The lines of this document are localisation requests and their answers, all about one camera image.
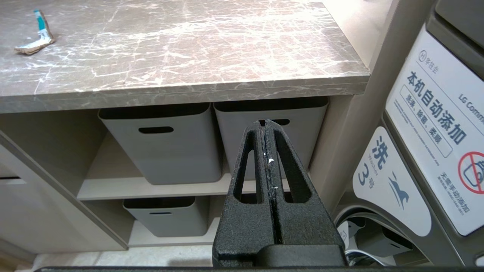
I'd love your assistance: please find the beige cabinet door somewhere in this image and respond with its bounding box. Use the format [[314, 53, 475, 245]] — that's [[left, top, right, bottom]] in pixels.
[[0, 131, 128, 254]]

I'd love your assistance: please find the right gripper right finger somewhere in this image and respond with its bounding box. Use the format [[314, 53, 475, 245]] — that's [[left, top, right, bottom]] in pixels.
[[266, 119, 347, 267]]

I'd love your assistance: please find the marble counter cabinet with shelves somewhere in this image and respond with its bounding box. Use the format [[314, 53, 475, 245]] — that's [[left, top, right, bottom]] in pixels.
[[0, 0, 400, 253]]

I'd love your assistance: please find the grey plastic storage bin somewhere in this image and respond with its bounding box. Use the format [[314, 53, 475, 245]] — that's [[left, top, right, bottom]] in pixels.
[[213, 97, 329, 175], [98, 103, 223, 185], [123, 196, 210, 238]]

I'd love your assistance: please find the grey washing machine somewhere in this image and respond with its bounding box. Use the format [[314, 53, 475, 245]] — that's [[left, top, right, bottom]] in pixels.
[[334, 0, 484, 267]]

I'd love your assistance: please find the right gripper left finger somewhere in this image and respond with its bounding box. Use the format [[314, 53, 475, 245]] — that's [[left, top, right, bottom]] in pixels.
[[212, 120, 276, 267]]

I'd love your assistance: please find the torn cardboard scrap with teal stripe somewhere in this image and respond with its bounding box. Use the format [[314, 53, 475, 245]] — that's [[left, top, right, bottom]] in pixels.
[[14, 10, 56, 56]]

